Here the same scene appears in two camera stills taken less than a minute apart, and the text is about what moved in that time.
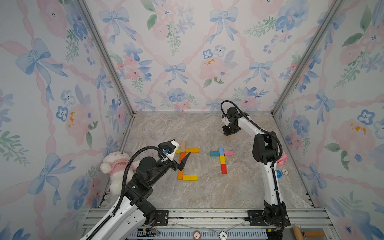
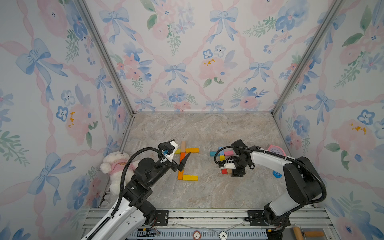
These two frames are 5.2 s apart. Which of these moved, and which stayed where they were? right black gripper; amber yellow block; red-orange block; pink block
Moved: right black gripper
Stayed: pink block; red-orange block; amber yellow block
